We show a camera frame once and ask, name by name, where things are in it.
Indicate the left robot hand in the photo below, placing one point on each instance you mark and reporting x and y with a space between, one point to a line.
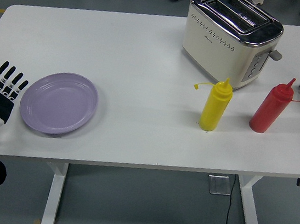
0 106

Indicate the purple round plate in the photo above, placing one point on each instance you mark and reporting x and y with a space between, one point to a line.
57 102

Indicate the cream and chrome toaster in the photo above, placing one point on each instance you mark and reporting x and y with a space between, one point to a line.
210 51

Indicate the small metal floor plate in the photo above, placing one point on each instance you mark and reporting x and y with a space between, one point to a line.
219 185

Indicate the white table leg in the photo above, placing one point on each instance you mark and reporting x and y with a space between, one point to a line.
250 213
54 196

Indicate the yellow squeeze bottle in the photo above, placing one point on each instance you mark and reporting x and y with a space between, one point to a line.
214 109

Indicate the red squeeze bottle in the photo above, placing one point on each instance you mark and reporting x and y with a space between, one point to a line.
269 111

